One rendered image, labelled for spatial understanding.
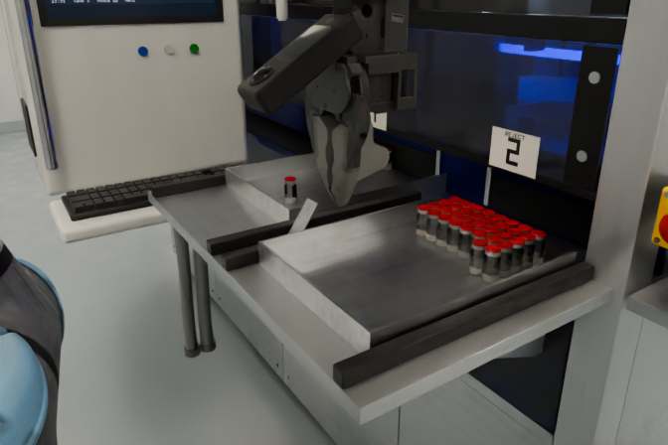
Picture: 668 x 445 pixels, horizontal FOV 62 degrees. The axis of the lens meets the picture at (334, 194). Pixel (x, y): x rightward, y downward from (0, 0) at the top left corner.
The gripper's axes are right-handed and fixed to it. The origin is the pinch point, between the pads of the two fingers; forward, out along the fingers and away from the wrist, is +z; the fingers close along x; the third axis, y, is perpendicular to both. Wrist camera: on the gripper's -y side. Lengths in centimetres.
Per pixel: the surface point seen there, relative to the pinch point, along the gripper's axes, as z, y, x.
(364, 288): 16.5, 8.8, 6.3
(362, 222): 14.2, 18.0, 19.7
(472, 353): 16.8, 10.7, -10.6
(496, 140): 1.8, 35.7, 10.3
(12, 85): 62, 3, 544
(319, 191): 16.5, 23.2, 40.7
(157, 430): 105, -1, 95
